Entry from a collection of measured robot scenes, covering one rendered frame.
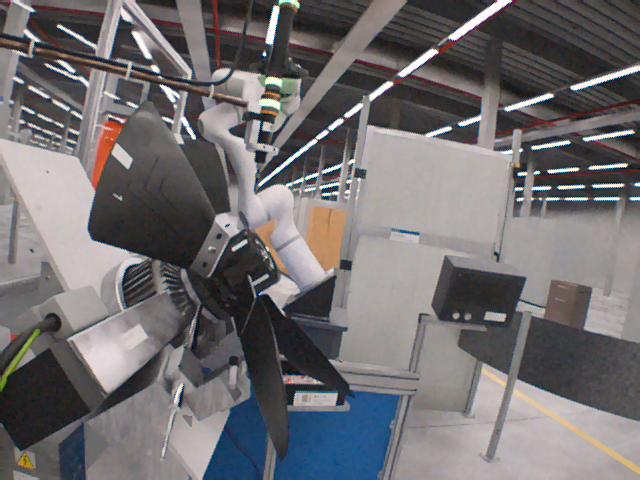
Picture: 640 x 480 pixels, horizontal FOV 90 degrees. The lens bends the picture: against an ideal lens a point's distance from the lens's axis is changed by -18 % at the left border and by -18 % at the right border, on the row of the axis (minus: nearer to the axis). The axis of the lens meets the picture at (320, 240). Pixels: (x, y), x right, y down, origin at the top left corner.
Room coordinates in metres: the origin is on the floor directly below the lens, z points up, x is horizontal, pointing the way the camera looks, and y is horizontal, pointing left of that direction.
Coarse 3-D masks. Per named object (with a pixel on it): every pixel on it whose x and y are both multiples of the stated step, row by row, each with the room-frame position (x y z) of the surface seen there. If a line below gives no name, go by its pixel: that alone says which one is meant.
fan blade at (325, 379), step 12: (276, 324) 0.77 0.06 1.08; (288, 324) 0.75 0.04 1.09; (276, 336) 0.80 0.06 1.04; (288, 336) 0.78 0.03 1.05; (300, 336) 0.75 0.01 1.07; (288, 348) 0.81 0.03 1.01; (300, 348) 0.78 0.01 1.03; (312, 348) 0.74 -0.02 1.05; (288, 360) 0.87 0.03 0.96; (300, 360) 0.82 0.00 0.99; (312, 360) 0.78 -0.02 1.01; (324, 360) 0.74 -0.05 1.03; (312, 372) 0.83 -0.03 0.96; (324, 372) 0.78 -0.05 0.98; (336, 372) 0.73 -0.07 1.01; (336, 384) 0.77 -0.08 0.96
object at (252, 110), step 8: (248, 104) 0.77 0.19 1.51; (256, 104) 0.78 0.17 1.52; (248, 112) 0.77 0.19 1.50; (256, 112) 0.78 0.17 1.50; (248, 120) 0.79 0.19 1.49; (256, 120) 0.78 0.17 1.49; (248, 128) 0.79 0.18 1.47; (256, 128) 0.79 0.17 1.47; (248, 136) 0.79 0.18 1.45; (256, 136) 0.79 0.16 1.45; (248, 144) 0.79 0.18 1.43; (256, 144) 0.78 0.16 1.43; (272, 152) 0.80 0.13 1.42
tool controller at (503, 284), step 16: (448, 256) 1.20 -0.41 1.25; (448, 272) 1.16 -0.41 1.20; (464, 272) 1.12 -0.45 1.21; (480, 272) 1.12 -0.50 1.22; (496, 272) 1.12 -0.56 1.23; (512, 272) 1.14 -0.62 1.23; (448, 288) 1.14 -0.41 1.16; (464, 288) 1.13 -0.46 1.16; (480, 288) 1.13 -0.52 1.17; (496, 288) 1.13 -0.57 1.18; (512, 288) 1.13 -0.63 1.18; (432, 304) 1.25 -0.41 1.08; (448, 304) 1.15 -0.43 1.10; (464, 304) 1.15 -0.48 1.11; (480, 304) 1.14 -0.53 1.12; (496, 304) 1.14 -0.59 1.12; (512, 304) 1.14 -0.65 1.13; (448, 320) 1.16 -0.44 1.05; (464, 320) 1.16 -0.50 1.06; (480, 320) 1.16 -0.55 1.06; (496, 320) 1.16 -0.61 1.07
